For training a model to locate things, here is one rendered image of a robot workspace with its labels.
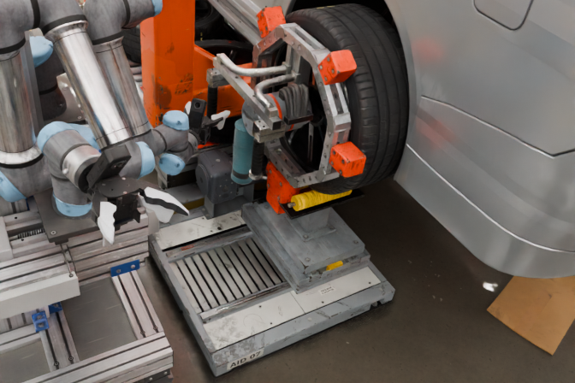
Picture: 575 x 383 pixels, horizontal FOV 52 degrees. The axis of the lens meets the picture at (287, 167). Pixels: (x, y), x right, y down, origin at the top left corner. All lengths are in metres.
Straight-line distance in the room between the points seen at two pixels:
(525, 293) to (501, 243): 1.18
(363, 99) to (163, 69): 0.84
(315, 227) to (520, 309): 0.98
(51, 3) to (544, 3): 1.07
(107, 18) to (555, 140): 1.15
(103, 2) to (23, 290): 0.76
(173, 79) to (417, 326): 1.41
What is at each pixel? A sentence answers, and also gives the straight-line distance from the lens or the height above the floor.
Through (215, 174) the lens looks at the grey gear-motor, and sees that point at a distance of 2.44.
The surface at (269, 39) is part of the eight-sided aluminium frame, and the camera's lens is 2.08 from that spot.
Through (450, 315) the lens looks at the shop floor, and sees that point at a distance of 2.66.
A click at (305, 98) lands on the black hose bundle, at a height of 1.02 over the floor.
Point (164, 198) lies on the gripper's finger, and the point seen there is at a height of 1.23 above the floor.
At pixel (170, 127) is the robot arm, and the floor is 0.94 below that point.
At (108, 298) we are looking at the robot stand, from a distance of 2.25.
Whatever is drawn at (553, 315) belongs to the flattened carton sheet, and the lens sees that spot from 2.88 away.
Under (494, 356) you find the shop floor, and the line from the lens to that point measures 2.61.
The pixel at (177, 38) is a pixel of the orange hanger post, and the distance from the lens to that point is 2.27.
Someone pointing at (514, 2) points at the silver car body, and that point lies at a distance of 1.55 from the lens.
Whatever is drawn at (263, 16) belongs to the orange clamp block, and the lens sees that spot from 2.09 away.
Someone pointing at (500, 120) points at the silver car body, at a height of 1.17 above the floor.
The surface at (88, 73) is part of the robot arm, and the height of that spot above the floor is 1.29.
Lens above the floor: 1.94
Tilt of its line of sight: 38 degrees down
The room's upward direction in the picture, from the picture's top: 8 degrees clockwise
